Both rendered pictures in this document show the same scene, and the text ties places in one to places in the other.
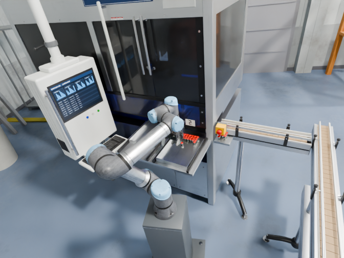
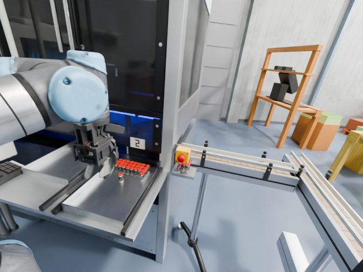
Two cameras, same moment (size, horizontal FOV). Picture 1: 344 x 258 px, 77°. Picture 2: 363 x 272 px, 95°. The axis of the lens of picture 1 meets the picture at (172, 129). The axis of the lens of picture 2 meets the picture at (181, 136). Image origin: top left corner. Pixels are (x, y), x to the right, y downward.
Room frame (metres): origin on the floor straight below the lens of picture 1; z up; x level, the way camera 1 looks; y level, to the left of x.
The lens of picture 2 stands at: (0.66, -0.08, 1.45)
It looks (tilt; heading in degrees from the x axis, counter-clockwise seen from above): 25 degrees down; 339
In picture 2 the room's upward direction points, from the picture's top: 6 degrees clockwise
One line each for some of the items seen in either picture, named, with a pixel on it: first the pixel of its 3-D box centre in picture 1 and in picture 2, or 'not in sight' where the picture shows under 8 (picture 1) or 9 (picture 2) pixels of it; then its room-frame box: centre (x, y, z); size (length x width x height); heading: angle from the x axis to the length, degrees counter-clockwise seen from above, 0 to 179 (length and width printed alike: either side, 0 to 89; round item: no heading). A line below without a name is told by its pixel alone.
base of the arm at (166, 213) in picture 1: (164, 205); not in sight; (0.86, 0.11, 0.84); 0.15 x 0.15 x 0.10
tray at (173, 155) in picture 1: (180, 149); (118, 185); (1.30, -0.05, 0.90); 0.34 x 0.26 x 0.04; 148
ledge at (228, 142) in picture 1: (223, 138); (185, 169); (1.40, -0.42, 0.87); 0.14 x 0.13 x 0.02; 148
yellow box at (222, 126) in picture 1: (220, 128); (183, 154); (1.37, -0.38, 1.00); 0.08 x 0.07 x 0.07; 148
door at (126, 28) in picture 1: (125, 60); (33, 31); (1.77, 0.29, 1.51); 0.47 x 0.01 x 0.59; 58
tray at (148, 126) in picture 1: (152, 132); (73, 158); (1.58, 0.18, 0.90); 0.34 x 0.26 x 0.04; 148
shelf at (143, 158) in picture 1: (165, 144); (92, 176); (1.43, 0.07, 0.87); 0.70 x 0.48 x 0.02; 58
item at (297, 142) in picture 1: (261, 132); (233, 162); (1.34, -0.70, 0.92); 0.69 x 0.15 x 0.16; 58
